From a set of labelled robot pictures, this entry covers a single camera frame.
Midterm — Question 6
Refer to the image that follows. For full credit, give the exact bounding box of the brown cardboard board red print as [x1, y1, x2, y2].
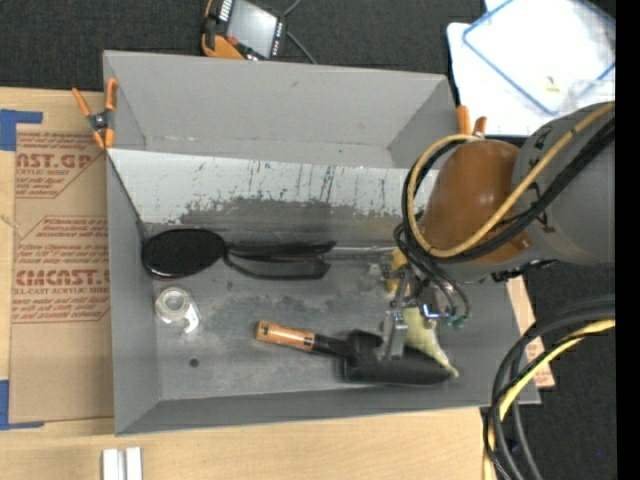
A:
[0, 86, 556, 429]

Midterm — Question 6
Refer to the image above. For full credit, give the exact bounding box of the clear glass jar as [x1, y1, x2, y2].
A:
[154, 286, 203, 335]

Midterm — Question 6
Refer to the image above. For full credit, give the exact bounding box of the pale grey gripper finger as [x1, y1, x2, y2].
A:
[394, 310, 409, 360]
[382, 310, 397, 360]

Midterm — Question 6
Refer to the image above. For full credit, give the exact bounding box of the grey metal bin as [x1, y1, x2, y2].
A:
[102, 50, 542, 437]

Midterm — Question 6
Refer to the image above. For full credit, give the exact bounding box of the pale yellow-green cone shape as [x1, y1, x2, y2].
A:
[403, 303, 460, 380]

